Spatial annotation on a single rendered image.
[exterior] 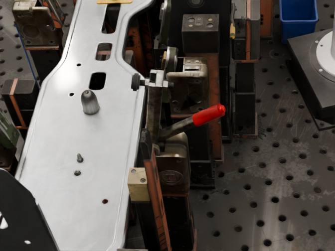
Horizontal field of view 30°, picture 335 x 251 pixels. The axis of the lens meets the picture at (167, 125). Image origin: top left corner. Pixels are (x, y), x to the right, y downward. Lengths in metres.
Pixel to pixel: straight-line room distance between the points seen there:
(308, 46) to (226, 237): 0.55
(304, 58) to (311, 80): 0.08
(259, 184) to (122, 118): 0.41
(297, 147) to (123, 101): 0.49
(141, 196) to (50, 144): 0.23
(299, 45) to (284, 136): 0.25
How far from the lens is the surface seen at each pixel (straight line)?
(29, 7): 1.44
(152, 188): 1.00
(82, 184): 1.13
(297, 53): 1.63
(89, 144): 1.18
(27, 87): 1.33
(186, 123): 1.04
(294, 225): 1.41
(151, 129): 1.03
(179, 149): 1.08
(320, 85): 1.55
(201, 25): 1.19
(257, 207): 1.42
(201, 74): 1.17
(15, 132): 1.23
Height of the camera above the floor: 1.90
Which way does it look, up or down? 50 degrees down
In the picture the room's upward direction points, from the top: 8 degrees counter-clockwise
